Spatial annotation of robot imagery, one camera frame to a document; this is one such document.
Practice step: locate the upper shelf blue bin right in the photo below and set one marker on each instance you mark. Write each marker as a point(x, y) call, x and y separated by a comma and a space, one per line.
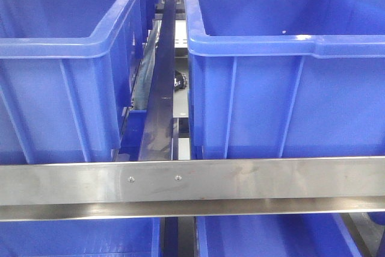
point(285, 78)

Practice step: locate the shelf blue bin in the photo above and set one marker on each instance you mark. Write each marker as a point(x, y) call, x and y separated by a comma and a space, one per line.
point(285, 78)
point(66, 72)

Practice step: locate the upper shelf blue bin left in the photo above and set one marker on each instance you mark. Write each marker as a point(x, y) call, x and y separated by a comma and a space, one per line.
point(66, 72)

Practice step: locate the steel shelf crossbar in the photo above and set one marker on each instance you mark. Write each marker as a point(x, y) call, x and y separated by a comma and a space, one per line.
point(192, 188)

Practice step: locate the lower blue bin left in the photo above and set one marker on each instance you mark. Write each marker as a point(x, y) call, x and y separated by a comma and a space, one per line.
point(105, 237)

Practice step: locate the lower blue bin right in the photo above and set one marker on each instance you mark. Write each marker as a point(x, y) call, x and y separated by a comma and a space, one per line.
point(274, 235)

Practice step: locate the dark metal divider rail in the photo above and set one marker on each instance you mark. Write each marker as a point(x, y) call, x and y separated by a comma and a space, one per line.
point(156, 144)

